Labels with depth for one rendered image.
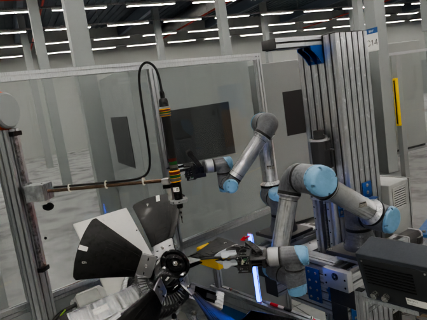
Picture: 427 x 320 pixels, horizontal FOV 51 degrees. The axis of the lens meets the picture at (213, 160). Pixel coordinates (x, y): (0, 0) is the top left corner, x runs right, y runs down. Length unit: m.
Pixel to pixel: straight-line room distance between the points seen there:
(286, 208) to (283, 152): 3.89
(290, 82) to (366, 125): 3.43
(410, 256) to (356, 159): 0.88
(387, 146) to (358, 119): 6.15
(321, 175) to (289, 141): 4.04
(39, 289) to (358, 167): 1.60
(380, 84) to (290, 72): 2.90
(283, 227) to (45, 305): 1.10
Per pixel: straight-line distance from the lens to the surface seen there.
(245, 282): 3.09
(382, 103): 8.38
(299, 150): 5.84
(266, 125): 2.37
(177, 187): 1.73
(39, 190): 2.00
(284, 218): 1.84
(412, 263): 1.53
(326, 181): 1.73
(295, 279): 1.77
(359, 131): 2.36
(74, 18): 6.14
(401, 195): 2.60
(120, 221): 2.09
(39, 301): 2.20
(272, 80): 5.62
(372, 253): 1.61
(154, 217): 1.90
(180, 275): 1.71
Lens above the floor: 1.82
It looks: 8 degrees down
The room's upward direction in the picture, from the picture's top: 8 degrees counter-clockwise
